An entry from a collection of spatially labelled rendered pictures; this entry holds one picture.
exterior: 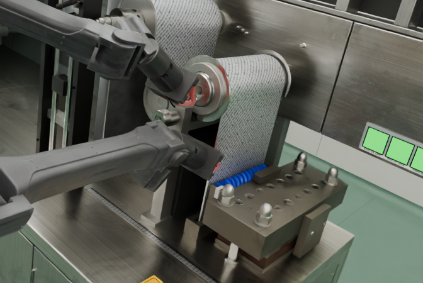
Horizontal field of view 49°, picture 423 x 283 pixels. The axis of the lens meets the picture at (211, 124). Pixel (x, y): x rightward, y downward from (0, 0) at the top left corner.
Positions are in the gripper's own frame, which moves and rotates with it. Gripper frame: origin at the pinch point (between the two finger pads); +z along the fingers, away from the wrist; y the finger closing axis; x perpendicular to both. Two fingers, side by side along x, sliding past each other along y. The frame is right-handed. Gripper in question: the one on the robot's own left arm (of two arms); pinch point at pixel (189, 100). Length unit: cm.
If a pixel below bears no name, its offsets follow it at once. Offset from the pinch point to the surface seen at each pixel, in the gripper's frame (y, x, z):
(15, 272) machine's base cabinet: -28, -56, 16
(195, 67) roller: -2.6, 7.0, -1.4
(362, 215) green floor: -10, 40, 253
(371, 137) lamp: 29.4, 18.4, 30.3
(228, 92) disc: 6.7, 5.5, 0.8
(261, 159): 6.7, 1.6, 31.8
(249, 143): 6.6, 1.9, 21.5
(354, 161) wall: -40, 80, 280
